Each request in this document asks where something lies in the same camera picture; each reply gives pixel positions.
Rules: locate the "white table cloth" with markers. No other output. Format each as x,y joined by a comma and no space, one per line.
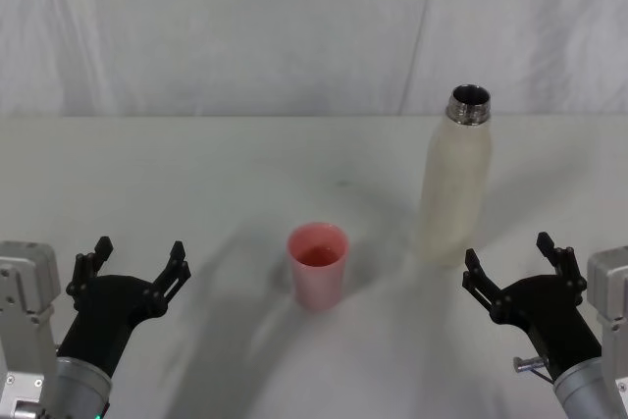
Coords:
196,183

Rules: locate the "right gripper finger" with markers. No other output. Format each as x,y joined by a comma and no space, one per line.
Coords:
483,286
566,267

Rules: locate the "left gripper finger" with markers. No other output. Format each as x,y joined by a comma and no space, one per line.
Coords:
172,277
83,272

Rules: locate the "cream vacuum bottle steel neck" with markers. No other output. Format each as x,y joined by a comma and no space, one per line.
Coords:
456,193

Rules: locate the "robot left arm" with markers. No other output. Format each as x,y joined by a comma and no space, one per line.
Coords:
29,340

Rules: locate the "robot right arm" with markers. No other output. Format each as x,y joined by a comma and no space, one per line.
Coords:
608,340

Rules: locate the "pink plastic cup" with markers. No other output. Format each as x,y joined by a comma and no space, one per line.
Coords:
318,281

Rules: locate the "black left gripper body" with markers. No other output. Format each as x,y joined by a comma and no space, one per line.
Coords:
105,311

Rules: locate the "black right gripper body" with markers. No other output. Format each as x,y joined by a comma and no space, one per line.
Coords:
549,311

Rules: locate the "white curtain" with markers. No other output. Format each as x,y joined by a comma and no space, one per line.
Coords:
245,21

